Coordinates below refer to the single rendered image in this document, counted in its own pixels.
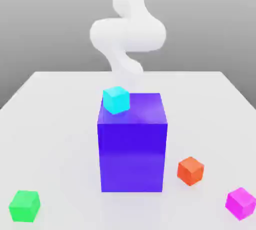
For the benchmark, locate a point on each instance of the large blue box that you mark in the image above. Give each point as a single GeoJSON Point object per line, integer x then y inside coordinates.
{"type": "Point", "coordinates": [132, 154]}

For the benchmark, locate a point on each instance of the small cyan cube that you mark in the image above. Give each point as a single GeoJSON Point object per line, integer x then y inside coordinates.
{"type": "Point", "coordinates": [116, 100]}

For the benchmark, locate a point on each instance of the small orange cube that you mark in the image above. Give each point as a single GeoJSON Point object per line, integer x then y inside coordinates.
{"type": "Point", "coordinates": [190, 171]}

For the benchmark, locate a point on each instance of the small green cube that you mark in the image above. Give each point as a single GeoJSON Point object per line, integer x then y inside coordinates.
{"type": "Point", "coordinates": [24, 206]}

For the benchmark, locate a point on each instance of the small magenta cube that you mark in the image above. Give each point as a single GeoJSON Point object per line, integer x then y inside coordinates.
{"type": "Point", "coordinates": [241, 204]}

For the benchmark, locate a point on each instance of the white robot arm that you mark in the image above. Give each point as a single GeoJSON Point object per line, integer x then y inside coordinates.
{"type": "Point", "coordinates": [128, 34]}

